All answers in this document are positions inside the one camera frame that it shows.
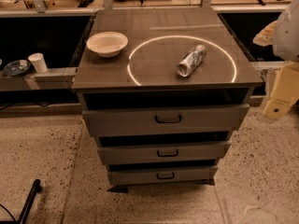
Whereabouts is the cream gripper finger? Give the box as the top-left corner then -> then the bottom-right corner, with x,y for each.
253,21 -> 277,47
262,62 -> 299,121

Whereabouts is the grey drawer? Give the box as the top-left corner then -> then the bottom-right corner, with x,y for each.
82,105 -> 249,137
98,141 -> 231,165
107,166 -> 218,186

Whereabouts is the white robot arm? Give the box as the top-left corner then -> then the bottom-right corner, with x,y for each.
253,0 -> 299,122

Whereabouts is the grey drawer cabinet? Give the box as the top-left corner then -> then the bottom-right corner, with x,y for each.
71,7 -> 265,194

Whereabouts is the crushed silver can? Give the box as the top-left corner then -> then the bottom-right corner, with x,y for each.
177,45 -> 207,77

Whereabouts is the white bowl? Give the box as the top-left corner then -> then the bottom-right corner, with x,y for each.
87,32 -> 128,58

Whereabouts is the white paper cup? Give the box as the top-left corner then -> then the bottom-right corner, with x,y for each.
28,53 -> 48,73

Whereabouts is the black bar on floor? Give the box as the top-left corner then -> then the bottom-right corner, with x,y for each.
17,179 -> 42,224

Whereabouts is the grey metal shelf rail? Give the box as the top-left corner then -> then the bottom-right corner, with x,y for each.
0,67 -> 78,91

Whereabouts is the black floor cable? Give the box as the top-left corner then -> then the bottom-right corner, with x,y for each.
0,203 -> 17,223

